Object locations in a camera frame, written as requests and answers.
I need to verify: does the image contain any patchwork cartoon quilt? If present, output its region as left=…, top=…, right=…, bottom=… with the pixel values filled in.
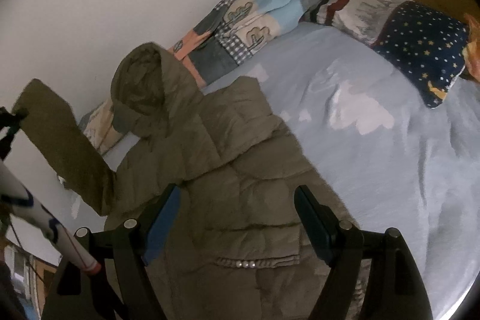
left=78, top=0, right=356, bottom=156

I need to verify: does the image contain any olive green puffer jacket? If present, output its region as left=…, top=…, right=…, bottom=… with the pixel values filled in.
left=13, top=43, right=350, bottom=319

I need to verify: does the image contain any navy star pattern pillow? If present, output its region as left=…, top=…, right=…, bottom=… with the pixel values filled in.
left=372, top=1, right=469, bottom=109

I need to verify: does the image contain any light blue bed sheet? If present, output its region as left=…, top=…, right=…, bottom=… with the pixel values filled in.
left=55, top=21, right=480, bottom=320

